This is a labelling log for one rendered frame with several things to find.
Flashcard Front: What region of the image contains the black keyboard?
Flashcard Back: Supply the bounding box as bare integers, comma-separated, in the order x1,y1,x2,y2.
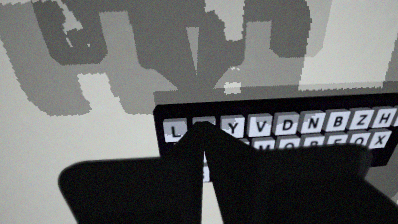
153,93,398,167

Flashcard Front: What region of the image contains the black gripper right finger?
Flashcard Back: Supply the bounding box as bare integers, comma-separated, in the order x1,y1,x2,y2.
202,121,373,224

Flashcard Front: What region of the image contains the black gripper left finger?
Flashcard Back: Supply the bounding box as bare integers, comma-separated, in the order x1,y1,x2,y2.
58,121,204,224

